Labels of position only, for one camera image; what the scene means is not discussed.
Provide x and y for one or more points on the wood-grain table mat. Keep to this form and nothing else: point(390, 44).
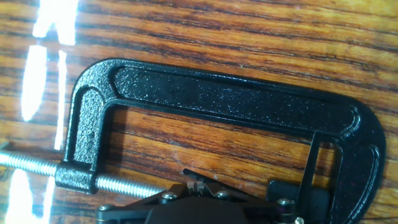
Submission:
point(199, 31)

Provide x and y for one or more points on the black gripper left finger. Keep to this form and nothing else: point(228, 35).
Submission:
point(130, 213)

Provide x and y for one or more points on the black C-clamp with steel screw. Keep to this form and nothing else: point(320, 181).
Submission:
point(217, 93)

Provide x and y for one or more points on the short black hour hand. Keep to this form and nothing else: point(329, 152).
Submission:
point(311, 161)

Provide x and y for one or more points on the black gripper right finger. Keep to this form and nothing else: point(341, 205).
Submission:
point(267, 214)

